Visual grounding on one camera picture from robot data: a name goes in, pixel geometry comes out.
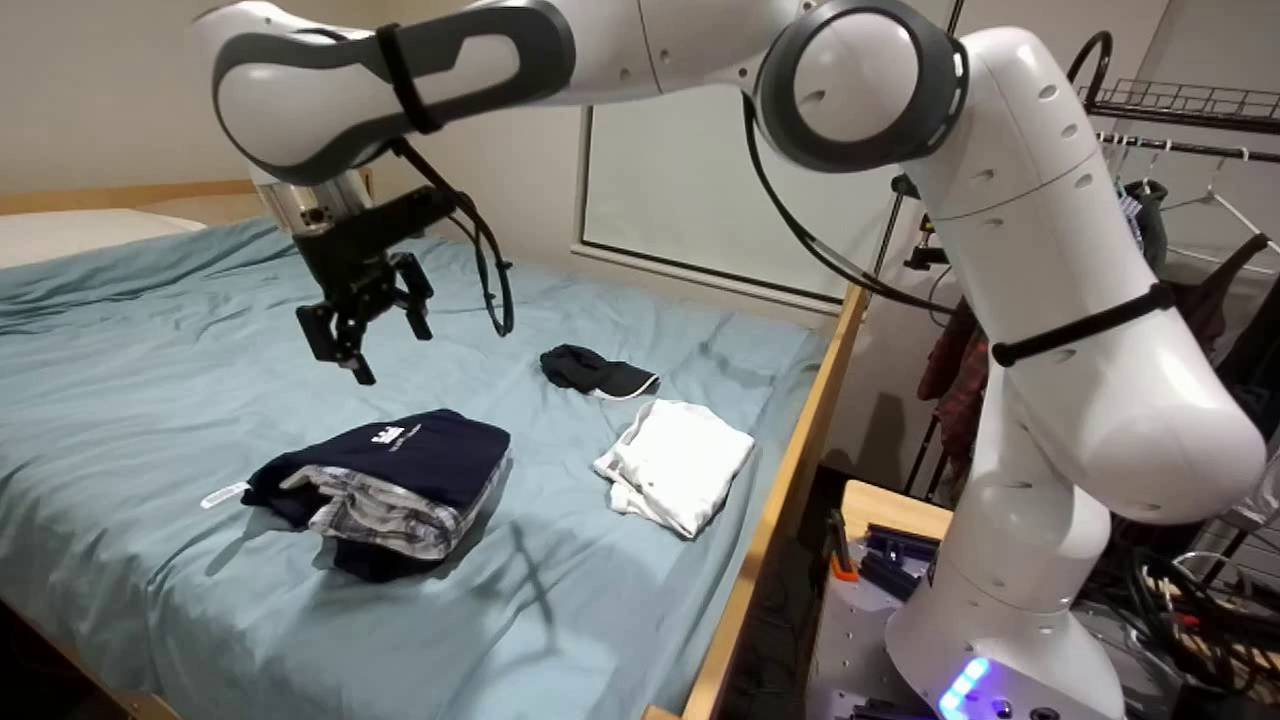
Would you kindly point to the small black garment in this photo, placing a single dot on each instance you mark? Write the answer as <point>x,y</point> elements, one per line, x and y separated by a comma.
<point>572,365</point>

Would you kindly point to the light blue bed sheet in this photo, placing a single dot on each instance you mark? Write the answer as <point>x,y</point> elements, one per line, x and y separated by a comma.
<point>163,400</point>

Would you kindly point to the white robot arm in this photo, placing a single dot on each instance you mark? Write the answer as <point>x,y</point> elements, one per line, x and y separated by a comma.
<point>1098,393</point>

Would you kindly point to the plaid checked shirt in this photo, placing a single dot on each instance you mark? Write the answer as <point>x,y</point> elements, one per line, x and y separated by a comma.
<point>393,517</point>

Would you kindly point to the small wooden side table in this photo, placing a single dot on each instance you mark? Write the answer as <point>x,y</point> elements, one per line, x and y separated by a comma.
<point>868,505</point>

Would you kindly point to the navy blue printed shirt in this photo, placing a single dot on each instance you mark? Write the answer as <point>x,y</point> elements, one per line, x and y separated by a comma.
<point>430,454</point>

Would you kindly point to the wooden bed frame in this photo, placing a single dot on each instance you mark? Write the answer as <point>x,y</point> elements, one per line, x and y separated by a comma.
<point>782,492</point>

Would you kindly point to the white folded shirt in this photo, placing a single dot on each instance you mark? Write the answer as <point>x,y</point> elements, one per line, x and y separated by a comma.
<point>673,465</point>

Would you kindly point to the white window blind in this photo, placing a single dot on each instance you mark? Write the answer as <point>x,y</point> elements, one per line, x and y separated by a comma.
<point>688,189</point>

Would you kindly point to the metal clothes rack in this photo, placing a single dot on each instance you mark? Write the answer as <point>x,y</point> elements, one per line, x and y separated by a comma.
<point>1174,117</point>

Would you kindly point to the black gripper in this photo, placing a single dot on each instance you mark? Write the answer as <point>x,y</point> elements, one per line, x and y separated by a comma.
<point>353,254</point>

